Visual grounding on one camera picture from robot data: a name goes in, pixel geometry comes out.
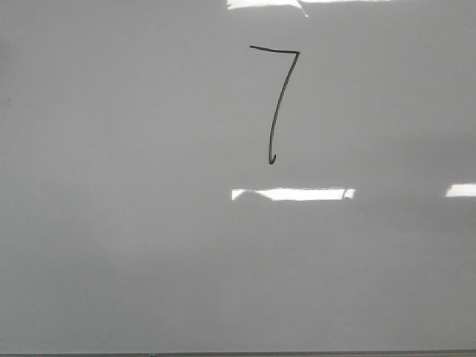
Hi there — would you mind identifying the white glossy whiteboard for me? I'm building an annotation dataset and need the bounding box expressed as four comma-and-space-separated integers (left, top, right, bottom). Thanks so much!
1, 1, 475, 355

